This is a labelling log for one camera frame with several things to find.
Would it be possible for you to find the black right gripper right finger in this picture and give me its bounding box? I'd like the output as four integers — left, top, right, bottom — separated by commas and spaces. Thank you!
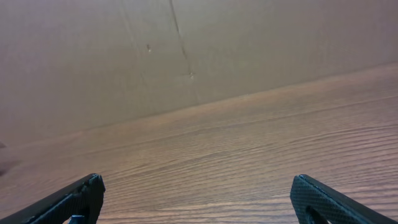
290, 174, 397, 224

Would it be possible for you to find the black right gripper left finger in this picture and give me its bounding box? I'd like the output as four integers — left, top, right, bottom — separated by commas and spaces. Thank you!
1, 174, 106, 224

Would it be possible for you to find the brown cardboard back wall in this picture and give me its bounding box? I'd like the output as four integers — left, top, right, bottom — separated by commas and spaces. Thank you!
1, 0, 397, 146

